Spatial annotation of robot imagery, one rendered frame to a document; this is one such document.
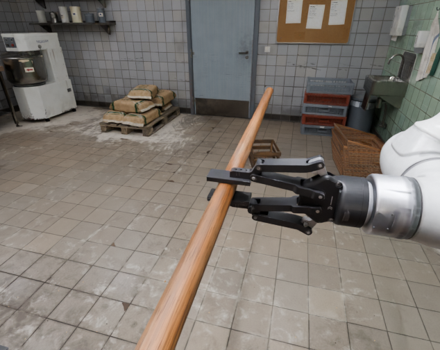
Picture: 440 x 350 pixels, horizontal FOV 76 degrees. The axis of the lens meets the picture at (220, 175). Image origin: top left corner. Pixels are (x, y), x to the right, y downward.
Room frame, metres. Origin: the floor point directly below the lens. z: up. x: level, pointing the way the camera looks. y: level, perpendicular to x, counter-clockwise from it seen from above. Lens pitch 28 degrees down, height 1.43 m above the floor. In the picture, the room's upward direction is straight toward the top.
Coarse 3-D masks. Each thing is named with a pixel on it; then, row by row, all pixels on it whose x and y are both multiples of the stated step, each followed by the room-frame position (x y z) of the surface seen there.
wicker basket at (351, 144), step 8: (336, 128) 2.99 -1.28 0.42; (344, 128) 3.06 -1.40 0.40; (352, 128) 3.05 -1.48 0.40; (344, 136) 2.64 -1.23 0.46; (360, 136) 3.04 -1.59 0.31; (368, 136) 3.03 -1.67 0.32; (376, 136) 2.97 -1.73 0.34; (344, 144) 2.67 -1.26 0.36; (352, 144) 2.53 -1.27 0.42; (360, 144) 2.52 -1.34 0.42; (352, 152) 2.53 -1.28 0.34; (360, 152) 2.52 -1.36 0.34; (368, 152) 2.51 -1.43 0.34; (360, 160) 2.52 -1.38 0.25; (368, 160) 2.51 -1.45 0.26; (376, 160) 2.50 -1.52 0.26
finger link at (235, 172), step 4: (260, 160) 0.39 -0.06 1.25; (232, 168) 0.40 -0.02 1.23; (236, 168) 0.40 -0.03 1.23; (240, 168) 0.40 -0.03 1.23; (244, 168) 0.40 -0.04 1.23; (252, 168) 0.40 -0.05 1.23; (232, 172) 0.39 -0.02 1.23; (236, 172) 0.39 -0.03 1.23; (240, 172) 0.39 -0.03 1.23; (244, 172) 0.39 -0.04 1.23; (248, 172) 0.39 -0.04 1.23; (252, 172) 0.38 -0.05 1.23; (256, 172) 0.38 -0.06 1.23; (260, 172) 0.38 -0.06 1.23; (232, 176) 0.39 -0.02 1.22; (236, 176) 0.39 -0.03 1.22; (240, 176) 0.39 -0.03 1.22; (244, 176) 0.39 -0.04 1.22; (248, 176) 0.38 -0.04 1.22
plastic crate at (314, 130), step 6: (300, 126) 4.27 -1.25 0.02; (306, 126) 3.97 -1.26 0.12; (312, 126) 3.95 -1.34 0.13; (318, 126) 3.93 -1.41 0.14; (324, 126) 3.91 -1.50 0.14; (330, 126) 3.89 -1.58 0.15; (306, 132) 4.03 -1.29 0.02; (312, 132) 4.03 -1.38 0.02; (318, 132) 4.04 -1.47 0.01; (324, 132) 3.91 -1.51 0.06; (330, 132) 4.04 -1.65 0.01
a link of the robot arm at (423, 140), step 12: (432, 120) 0.47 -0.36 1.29; (408, 132) 0.48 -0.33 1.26; (420, 132) 0.45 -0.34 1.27; (432, 132) 0.44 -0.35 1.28; (384, 144) 0.53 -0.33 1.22; (396, 144) 0.48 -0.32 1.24; (408, 144) 0.45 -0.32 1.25; (420, 144) 0.44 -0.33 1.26; (432, 144) 0.43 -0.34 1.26; (384, 156) 0.49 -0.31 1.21; (396, 156) 0.46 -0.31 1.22; (408, 156) 0.44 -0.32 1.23; (420, 156) 0.42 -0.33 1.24; (432, 156) 0.41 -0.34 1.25; (384, 168) 0.47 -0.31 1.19; (396, 168) 0.44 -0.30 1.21; (408, 168) 0.41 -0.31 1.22
